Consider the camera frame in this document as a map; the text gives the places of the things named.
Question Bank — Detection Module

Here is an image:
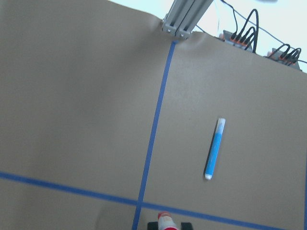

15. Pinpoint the blue marker pen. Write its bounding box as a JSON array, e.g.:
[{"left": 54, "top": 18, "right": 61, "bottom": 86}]
[{"left": 204, "top": 118, "right": 225, "bottom": 180}]

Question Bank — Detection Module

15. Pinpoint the red capped white marker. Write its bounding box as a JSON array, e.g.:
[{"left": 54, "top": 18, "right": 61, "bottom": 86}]
[{"left": 158, "top": 211, "right": 178, "bottom": 230}]

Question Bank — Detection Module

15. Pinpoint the orange black usb hub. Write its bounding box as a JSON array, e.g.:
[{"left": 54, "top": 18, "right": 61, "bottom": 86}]
[{"left": 218, "top": 30, "right": 254, "bottom": 53}]

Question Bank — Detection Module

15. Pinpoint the blue tape strip lengthwise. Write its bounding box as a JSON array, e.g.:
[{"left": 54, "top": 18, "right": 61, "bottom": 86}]
[{"left": 131, "top": 40, "right": 178, "bottom": 230}]

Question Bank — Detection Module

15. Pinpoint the blue tape strip crosswise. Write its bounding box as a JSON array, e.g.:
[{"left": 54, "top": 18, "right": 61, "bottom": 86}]
[{"left": 0, "top": 172, "right": 277, "bottom": 230}]

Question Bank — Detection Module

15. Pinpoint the aluminium frame post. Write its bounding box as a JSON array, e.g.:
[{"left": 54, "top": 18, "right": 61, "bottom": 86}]
[{"left": 162, "top": 0, "right": 213, "bottom": 39}]

